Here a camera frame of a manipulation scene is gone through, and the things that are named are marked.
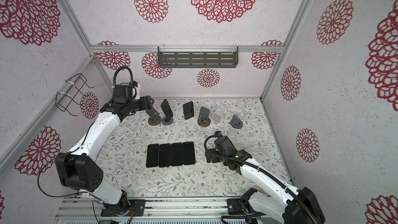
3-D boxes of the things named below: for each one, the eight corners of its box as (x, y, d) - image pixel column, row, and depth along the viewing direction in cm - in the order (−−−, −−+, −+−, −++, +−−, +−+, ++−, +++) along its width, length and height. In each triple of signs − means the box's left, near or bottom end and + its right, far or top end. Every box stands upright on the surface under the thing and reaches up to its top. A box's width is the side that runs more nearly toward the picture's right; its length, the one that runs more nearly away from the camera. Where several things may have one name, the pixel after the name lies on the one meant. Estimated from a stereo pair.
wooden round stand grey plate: (197, 124, 108) (197, 113, 98) (201, 118, 111) (201, 106, 102) (207, 128, 106) (208, 117, 96) (211, 122, 109) (212, 110, 99)
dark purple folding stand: (236, 131, 104) (238, 125, 99) (228, 123, 108) (230, 117, 103) (241, 128, 106) (243, 121, 100) (233, 120, 110) (234, 114, 104)
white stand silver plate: (211, 122, 108) (212, 114, 101) (213, 120, 109) (214, 111, 102) (218, 127, 106) (220, 118, 98) (220, 124, 107) (222, 115, 100)
